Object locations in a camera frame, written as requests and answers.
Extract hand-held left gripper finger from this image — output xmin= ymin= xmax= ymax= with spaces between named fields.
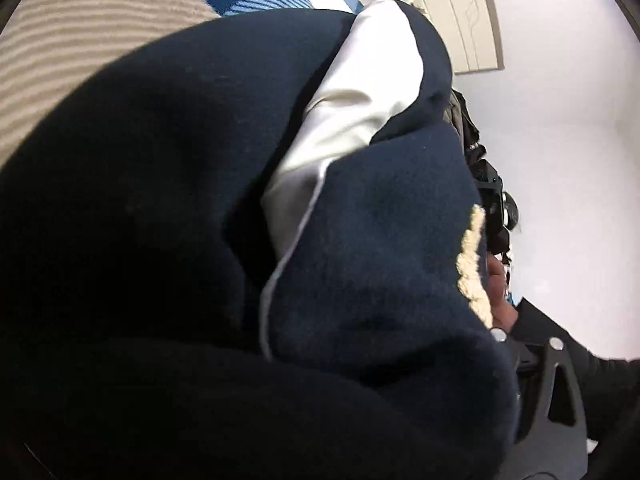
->
xmin=489 ymin=327 xmax=588 ymax=480

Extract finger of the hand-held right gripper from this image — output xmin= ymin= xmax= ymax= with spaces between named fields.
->
xmin=462 ymin=105 xmax=503 ymax=191

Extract navy varsity jacket cream sleeves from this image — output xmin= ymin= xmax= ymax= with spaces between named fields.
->
xmin=0 ymin=0 xmax=521 ymax=480

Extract person's right hand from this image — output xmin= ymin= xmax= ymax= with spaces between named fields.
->
xmin=486 ymin=254 xmax=521 ymax=335

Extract beige headboard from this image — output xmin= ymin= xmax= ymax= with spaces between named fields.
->
xmin=407 ymin=0 xmax=506 ymax=77

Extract beige striped blanket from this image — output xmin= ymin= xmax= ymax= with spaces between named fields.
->
xmin=0 ymin=0 xmax=221 ymax=171

